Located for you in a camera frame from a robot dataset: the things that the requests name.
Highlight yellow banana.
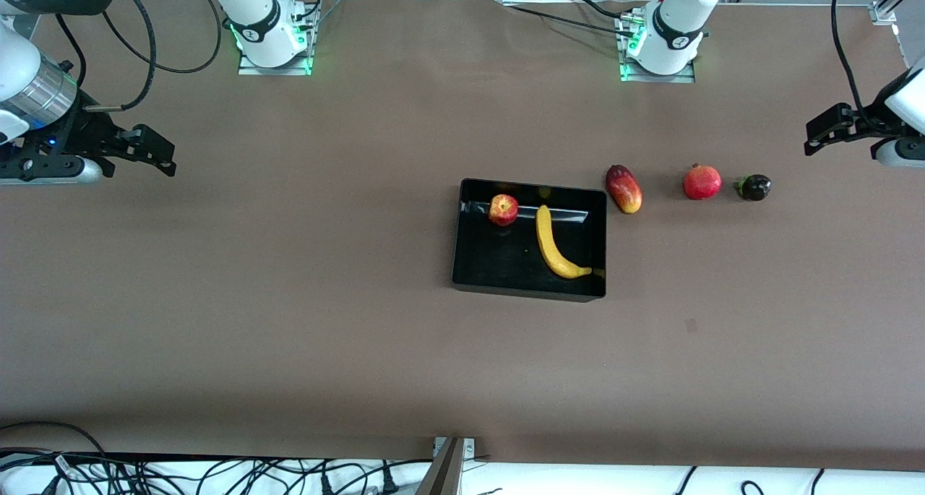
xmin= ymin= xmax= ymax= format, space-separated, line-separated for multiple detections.
xmin=535 ymin=205 xmax=593 ymax=280

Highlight red apple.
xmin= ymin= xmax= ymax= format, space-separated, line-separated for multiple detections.
xmin=488 ymin=194 xmax=519 ymax=227

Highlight black plastic box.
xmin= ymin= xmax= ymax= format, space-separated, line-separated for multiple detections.
xmin=452 ymin=178 xmax=608 ymax=303

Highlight dark purple mangosteen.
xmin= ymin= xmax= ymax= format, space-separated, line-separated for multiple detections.
xmin=735 ymin=173 xmax=773 ymax=202

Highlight red pomegranate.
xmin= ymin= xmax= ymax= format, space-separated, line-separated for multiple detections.
xmin=682 ymin=163 xmax=723 ymax=201

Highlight red yellow mango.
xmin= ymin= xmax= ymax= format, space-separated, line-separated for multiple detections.
xmin=605 ymin=164 xmax=643 ymax=215

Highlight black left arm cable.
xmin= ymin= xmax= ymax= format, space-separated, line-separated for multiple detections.
xmin=831 ymin=0 xmax=868 ymax=116

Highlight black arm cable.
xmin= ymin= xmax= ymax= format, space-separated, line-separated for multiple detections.
xmin=101 ymin=0 xmax=223 ymax=74
xmin=55 ymin=12 xmax=87 ymax=87
xmin=83 ymin=0 xmax=156 ymax=113
xmin=831 ymin=0 xmax=868 ymax=116

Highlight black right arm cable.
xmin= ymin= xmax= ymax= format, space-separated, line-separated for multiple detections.
xmin=55 ymin=12 xmax=87 ymax=87
xmin=83 ymin=0 xmax=156 ymax=113
xmin=101 ymin=0 xmax=223 ymax=74

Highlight aluminium frame profile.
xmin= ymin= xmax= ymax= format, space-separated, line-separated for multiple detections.
xmin=871 ymin=0 xmax=925 ymax=26

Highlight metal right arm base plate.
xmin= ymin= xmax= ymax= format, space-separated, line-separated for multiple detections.
xmin=237 ymin=4 xmax=319 ymax=76

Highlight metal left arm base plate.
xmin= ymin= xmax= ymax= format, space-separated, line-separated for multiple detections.
xmin=619 ymin=12 xmax=697 ymax=84

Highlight black base cable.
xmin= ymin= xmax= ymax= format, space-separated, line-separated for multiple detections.
xmin=506 ymin=5 xmax=640 ymax=39
xmin=575 ymin=0 xmax=627 ymax=19

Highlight grey metal bracket beam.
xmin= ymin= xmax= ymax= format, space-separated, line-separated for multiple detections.
xmin=416 ymin=436 xmax=476 ymax=495

